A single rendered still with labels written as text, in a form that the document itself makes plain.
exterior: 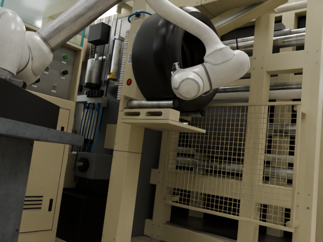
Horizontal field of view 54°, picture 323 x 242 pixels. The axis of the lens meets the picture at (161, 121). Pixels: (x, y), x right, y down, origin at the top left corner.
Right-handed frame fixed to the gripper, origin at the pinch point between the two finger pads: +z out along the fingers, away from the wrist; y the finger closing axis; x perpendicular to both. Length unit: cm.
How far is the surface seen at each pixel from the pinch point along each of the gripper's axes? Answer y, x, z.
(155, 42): -14.5, -4.8, 21.5
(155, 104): 17.7, -11.5, 24.1
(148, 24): -24.5, -5.8, 34.5
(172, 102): 16.8, -2.7, 16.6
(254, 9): -19, 63, 59
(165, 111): 20.5, -7.8, 14.9
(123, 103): 16, -30, 37
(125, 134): 36, -34, 42
